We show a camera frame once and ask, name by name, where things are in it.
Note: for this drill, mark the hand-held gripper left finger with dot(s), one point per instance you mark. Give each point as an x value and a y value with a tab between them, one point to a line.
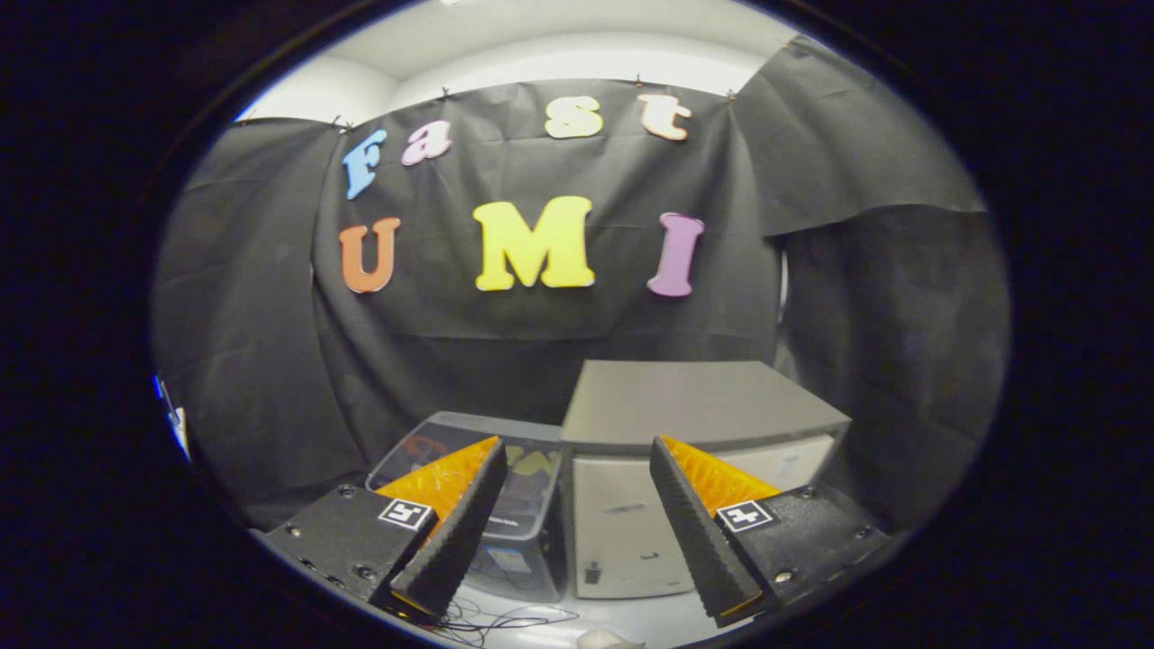
455	532

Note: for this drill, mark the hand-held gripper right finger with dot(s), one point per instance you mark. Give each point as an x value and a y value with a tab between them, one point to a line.
699	532

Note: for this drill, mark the grey washing machine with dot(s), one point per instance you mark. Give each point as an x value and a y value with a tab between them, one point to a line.
523	563

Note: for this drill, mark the grey cabinet with dark top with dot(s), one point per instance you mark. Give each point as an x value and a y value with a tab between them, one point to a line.
694	401

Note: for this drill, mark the black backdrop cloth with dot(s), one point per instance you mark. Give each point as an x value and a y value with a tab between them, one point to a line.
541	333

